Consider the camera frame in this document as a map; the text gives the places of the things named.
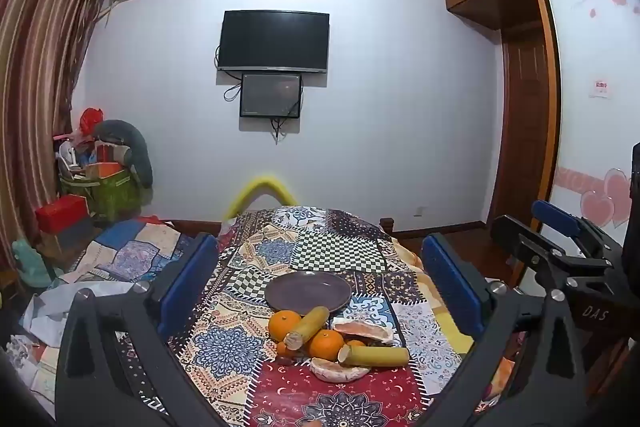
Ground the dark purple plate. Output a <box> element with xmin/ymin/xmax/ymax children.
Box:
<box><xmin>264</xmin><ymin>271</ymin><xmax>353</xmax><ymax>314</ymax></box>

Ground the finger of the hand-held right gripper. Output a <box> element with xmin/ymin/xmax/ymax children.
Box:
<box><xmin>490</xmin><ymin>215</ymin><xmax>616</xmax><ymax>288</ymax></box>
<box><xmin>531</xmin><ymin>199</ymin><xmax>621</xmax><ymax>258</ymax></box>

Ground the grey long pillow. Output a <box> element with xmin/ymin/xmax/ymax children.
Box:
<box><xmin>94</xmin><ymin>119</ymin><xmax>155</xmax><ymax>188</ymax></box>

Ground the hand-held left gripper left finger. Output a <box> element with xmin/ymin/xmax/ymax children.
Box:
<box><xmin>55</xmin><ymin>232</ymin><xmax>221</xmax><ymax>427</ymax></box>

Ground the yellow curved chair back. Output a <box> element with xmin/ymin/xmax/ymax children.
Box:
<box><xmin>227</xmin><ymin>176</ymin><xmax>299</xmax><ymax>221</ymax></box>

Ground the small black wall monitor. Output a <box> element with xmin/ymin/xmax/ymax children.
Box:
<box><xmin>239</xmin><ymin>73</ymin><xmax>304</xmax><ymax>119</ymax></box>

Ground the green storage box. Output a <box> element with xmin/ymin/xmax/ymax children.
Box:
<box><xmin>59</xmin><ymin>162</ymin><xmax>144</xmax><ymax>224</ymax></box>

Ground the wooden wardrobe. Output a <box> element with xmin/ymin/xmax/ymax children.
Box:
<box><xmin>440</xmin><ymin>0</ymin><xmax>640</xmax><ymax>235</ymax></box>

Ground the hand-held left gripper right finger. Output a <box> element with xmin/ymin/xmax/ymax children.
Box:
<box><xmin>420</xmin><ymin>232</ymin><xmax>588</xmax><ymax>427</ymax></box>

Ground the black wall television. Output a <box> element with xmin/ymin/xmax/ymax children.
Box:
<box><xmin>216</xmin><ymin>10</ymin><xmax>331</xmax><ymax>74</ymax></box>

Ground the teal toy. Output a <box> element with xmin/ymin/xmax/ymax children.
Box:
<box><xmin>10</xmin><ymin>239</ymin><xmax>52</xmax><ymax>289</ymax></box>

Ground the brown wooden door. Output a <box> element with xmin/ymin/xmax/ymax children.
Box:
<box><xmin>492</xmin><ymin>27</ymin><xmax>558</xmax><ymax>233</ymax></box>

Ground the blue patchwork quilt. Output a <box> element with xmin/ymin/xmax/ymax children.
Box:
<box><xmin>62</xmin><ymin>217</ymin><xmax>203</xmax><ymax>285</ymax></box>

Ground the large orange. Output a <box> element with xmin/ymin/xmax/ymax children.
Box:
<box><xmin>268</xmin><ymin>309</ymin><xmax>304</xmax><ymax>343</ymax></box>
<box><xmin>307</xmin><ymin>329</ymin><xmax>346</xmax><ymax>361</ymax></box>

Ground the red plastic bag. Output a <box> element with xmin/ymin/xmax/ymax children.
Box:
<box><xmin>79</xmin><ymin>107</ymin><xmax>107</xmax><ymax>134</ymax></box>

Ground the peeled pomelo segment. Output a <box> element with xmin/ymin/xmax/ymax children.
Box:
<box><xmin>309</xmin><ymin>357</ymin><xmax>372</xmax><ymax>383</ymax></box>
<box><xmin>332</xmin><ymin>319</ymin><xmax>394</xmax><ymax>347</ymax></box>

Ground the striped red curtain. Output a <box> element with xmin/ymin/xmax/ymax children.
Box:
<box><xmin>0</xmin><ymin>0</ymin><xmax>119</xmax><ymax>295</ymax></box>

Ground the red box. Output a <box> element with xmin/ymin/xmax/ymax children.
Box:
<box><xmin>34</xmin><ymin>195</ymin><xmax>91</xmax><ymax>234</ymax></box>

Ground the black monitor cable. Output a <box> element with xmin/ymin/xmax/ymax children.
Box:
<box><xmin>270</xmin><ymin>117</ymin><xmax>290</xmax><ymax>145</ymax></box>

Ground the patchwork printed blanket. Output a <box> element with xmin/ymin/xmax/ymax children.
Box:
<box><xmin>120</xmin><ymin>206</ymin><xmax>481</xmax><ymax>427</ymax></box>

